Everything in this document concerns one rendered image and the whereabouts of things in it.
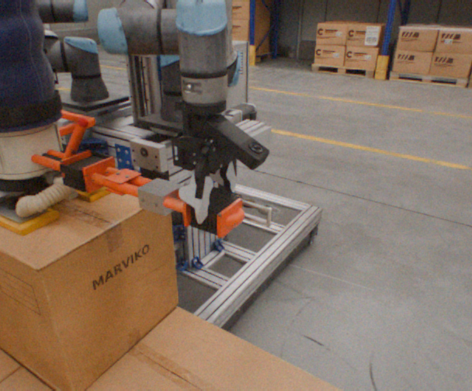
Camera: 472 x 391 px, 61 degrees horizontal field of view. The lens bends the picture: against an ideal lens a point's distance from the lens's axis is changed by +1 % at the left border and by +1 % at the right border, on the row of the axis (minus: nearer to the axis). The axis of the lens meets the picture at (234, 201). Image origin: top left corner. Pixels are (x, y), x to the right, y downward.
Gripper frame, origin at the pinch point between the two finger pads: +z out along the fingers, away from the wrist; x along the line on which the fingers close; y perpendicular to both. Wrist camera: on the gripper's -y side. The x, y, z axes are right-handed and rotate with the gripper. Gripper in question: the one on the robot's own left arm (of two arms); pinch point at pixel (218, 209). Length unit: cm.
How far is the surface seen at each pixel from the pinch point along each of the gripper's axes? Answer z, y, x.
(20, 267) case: 15.0, 36.8, 20.2
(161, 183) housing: -1.4, 14.8, -0.8
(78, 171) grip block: -2.4, 32.3, 5.2
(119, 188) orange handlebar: -0.1, 22.4, 3.4
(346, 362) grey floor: 108, -13, -75
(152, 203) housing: 1.0, 13.5, 3.5
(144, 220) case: 16.4, 30.2, -9.2
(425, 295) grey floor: 108, -33, -140
